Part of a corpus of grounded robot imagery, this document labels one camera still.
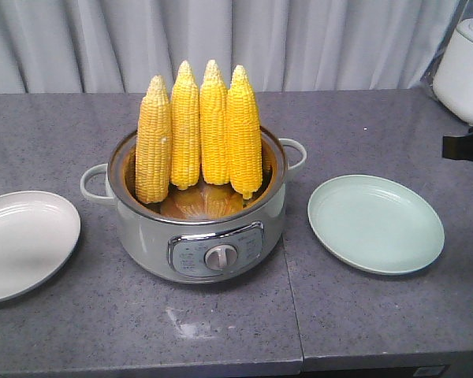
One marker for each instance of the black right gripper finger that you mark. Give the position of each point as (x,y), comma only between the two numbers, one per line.
(458,147)

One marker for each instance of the pale yellow corn cob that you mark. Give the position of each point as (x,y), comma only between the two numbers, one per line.
(153,144)

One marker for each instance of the grey curtain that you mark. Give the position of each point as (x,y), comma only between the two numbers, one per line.
(117,46)

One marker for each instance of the white round plate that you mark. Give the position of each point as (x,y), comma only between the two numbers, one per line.
(38,233)

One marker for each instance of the green round plate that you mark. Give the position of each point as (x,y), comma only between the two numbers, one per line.
(375,225)

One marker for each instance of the green electric cooking pot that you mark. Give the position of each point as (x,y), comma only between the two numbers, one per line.
(204,234)

